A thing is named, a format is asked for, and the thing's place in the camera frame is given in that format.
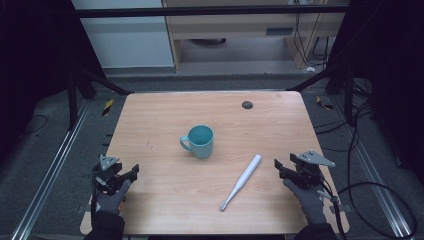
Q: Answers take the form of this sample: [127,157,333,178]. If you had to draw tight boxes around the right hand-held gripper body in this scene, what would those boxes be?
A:
[283,149,336,190]

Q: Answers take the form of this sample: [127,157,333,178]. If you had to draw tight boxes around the dark curtain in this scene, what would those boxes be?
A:
[327,0,424,186]
[0,0,105,163]

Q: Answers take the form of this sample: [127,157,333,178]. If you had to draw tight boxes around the yellow black striped tape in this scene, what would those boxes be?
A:
[315,95,335,111]
[101,98,115,117]

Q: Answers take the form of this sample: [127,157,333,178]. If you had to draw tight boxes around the black hanging cables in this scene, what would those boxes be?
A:
[292,12,332,68]

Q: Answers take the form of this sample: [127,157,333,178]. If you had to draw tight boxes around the white electric toothbrush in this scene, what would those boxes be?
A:
[219,153,263,212]

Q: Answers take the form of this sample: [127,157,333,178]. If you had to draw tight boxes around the person's left hand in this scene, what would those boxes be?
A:
[94,179,133,216]

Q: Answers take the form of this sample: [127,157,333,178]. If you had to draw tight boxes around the thin black floor cable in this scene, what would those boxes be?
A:
[21,114,49,137]

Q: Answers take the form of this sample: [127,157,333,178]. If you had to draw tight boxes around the light wooden desk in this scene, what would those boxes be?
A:
[162,0,348,72]

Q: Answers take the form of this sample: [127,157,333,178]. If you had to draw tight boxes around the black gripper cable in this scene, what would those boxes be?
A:
[319,179,418,240]

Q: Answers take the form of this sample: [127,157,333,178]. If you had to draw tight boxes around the black horizontal frame bar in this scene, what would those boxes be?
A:
[74,4,350,19]

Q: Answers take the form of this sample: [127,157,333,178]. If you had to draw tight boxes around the white cabinet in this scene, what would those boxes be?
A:
[70,0,175,70]

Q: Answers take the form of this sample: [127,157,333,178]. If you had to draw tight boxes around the black floor cables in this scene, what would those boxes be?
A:
[313,78,376,155]

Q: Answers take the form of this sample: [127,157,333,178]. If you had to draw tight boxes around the teal mug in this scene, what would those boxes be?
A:
[179,124,215,160]

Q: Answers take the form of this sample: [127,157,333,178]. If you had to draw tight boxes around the grey cable plug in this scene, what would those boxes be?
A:
[317,189,340,204]

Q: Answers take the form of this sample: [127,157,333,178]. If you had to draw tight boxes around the black metal stand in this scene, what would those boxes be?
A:
[65,63,135,132]
[285,62,357,127]

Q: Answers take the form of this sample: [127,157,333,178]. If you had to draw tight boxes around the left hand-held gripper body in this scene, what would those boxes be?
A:
[91,154,126,196]

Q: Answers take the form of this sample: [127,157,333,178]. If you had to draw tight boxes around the aluminium floor rail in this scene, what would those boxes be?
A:
[329,95,415,240]
[10,99,92,240]

